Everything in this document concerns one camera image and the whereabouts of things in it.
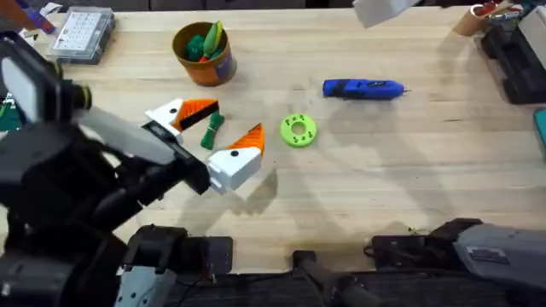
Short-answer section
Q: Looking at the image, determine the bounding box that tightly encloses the black upright left wrist plate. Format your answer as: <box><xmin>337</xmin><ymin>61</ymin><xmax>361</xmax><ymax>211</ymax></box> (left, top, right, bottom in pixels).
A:
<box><xmin>0</xmin><ymin>32</ymin><xmax>59</xmax><ymax>127</ymax></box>

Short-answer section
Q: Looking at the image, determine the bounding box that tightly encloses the green toy vegetable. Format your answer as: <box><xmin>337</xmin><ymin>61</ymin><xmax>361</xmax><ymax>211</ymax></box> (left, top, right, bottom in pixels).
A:
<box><xmin>200</xmin><ymin>111</ymin><xmax>226</xmax><ymax>151</ymax></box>

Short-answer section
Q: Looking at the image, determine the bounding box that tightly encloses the purple tool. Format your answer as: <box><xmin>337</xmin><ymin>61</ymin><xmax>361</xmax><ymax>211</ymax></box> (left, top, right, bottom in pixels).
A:
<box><xmin>16</xmin><ymin>0</ymin><xmax>57</xmax><ymax>35</ymax></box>

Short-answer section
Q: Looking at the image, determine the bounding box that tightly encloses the pale grey box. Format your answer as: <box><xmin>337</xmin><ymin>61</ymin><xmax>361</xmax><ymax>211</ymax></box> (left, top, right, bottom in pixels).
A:
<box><xmin>517</xmin><ymin>6</ymin><xmax>546</xmax><ymax>72</ymax></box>

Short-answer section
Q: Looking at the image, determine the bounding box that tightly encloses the orange tub with toys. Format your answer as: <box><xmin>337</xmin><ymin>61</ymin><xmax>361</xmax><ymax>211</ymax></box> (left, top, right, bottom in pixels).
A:
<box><xmin>171</xmin><ymin>20</ymin><xmax>238</xmax><ymax>88</ymax></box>

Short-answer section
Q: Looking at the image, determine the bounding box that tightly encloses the clear plastic parts box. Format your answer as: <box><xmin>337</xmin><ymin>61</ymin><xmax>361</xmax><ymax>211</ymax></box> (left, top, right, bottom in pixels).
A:
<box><xmin>44</xmin><ymin>5</ymin><xmax>117</xmax><ymax>66</ymax></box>

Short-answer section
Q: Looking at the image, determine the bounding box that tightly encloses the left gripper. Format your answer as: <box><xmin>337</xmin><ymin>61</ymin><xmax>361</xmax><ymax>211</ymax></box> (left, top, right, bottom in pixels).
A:
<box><xmin>59</xmin><ymin>84</ymin><xmax>263</xmax><ymax>196</ymax></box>

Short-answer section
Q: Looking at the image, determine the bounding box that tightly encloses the black case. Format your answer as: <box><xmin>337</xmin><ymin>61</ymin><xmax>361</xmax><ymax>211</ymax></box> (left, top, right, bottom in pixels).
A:
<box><xmin>480</xmin><ymin>23</ymin><xmax>546</xmax><ymax>106</ymax></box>

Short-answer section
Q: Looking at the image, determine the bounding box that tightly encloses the green disc with holes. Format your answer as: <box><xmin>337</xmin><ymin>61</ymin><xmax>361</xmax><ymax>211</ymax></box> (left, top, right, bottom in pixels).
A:
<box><xmin>280</xmin><ymin>113</ymin><xmax>318</xmax><ymax>148</ymax></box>

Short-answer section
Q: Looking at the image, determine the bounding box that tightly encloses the green board with blocks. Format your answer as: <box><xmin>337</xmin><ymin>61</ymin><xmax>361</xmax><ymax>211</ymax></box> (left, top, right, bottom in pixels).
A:
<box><xmin>0</xmin><ymin>94</ymin><xmax>23</xmax><ymax>133</ymax></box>

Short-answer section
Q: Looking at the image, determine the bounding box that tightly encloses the blue electric screwdriver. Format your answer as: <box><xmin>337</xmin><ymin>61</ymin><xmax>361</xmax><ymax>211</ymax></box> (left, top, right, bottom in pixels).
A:
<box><xmin>322</xmin><ymin>78</ymin><xmax>411</xmax><ymax>101</ymax></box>

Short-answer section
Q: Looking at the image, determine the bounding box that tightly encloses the teal object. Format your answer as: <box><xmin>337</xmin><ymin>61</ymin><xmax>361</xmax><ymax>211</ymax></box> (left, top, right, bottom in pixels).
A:
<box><xmin>532</xmin><ymin>108</ymin><xmax>546</xmax><ymax>159</ymax></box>

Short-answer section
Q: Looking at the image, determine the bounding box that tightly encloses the pale grey panel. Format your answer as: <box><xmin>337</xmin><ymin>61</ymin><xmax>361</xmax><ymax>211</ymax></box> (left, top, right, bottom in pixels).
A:
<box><xmin>351</xmin><ymin>0</ymin><xmax>424</xmax><ymax>30</ymax></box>

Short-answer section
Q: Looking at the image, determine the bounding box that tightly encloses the black rail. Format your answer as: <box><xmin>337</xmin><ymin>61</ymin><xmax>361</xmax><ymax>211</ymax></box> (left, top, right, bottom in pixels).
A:
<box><xmin>170</xmin><ymin>270</ymin><xmax>546</xmax><ymax>307</ymax></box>

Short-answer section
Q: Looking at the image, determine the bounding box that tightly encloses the orange ribbed wedge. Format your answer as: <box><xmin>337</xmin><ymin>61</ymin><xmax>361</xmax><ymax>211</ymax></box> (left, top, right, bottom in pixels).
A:
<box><xmin>228</xmin><ymin>123</ymin><xmax>266</xmax><ymax>157</ymax></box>

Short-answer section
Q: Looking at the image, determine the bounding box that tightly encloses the black camera pole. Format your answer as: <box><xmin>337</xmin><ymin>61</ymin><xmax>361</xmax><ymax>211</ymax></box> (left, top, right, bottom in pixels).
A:
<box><xmin>292</xmin><ymin>250</ymin><xmax>376</xmax><ymax>307</ymax></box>

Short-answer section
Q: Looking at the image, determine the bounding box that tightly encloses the tan cup with tools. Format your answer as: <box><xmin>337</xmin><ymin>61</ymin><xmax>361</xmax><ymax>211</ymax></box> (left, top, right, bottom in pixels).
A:
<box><xmin>451</xmin><ymin>2</ymin><xmax>524</xmax><ymax>38</ymax></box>

